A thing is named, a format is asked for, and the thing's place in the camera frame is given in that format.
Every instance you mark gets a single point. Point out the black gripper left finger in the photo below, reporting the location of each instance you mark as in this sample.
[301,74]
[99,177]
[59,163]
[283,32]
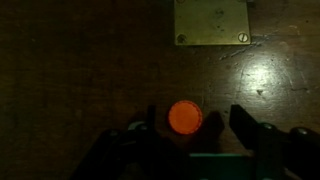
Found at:
[151,123]

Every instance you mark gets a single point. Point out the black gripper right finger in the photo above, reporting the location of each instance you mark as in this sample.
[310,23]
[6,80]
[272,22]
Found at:
[245,128]

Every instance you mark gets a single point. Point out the orange round game disc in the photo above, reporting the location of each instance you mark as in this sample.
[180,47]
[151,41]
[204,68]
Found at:
[185,117]

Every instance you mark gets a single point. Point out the slotted brass screw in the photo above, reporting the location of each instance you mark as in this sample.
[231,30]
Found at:
[243,37]

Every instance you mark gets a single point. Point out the square brass plate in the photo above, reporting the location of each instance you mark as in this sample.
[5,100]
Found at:
[212,21]

